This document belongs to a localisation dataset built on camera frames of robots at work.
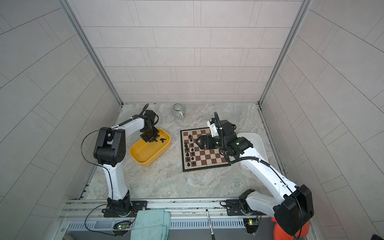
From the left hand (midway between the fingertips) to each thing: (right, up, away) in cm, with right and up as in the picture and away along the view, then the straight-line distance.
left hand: (160, 134), depth 99 cm
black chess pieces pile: (+3, -2, -5) cm, 7 cm away
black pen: (+32, -39, -35) cm, 61 cm away
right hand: (+28, 0, -24) cm, 37 cm away
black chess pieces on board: (+20, -10, -12) cm, 25 cm away
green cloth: (+5, -36, -33) cm, 49 cm away
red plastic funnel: (+60, -37, -37) cm, 80 cm away
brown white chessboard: (+24, -12, -13) cm, 30 cm away
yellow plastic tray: (-8, -10, -9) cm, 15 cm away
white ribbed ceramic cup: (+11, +17, +9) cm, 22 cm away
